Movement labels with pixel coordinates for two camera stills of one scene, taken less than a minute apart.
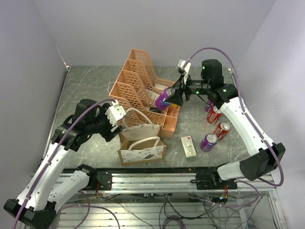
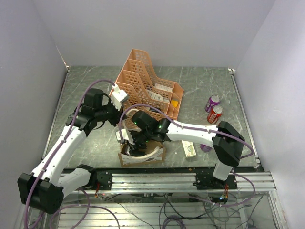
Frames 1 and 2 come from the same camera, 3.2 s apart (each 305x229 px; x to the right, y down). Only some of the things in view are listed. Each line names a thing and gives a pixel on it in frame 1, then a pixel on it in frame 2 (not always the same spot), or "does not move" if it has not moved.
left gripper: (107, 133) -> (117, 115)
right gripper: (177, 98) -> (136, 146)
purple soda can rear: (208, 106) does not move
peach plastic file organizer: (138, 87) does not move
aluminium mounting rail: (123, 183) does not move
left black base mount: (103, 175) does not move
